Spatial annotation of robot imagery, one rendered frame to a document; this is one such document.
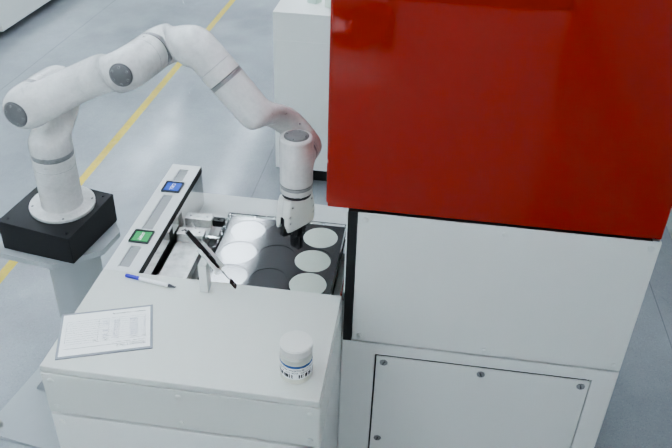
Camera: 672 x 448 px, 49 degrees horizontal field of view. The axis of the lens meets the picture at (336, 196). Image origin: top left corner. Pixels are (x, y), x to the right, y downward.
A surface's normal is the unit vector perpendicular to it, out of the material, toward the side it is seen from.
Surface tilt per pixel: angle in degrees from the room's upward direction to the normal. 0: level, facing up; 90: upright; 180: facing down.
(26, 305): 0
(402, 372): 90
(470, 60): 90
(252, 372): 0
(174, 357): 0
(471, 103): 90
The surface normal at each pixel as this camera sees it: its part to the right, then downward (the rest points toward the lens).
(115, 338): 0.03, -0.84
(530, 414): -0.14, 0.53
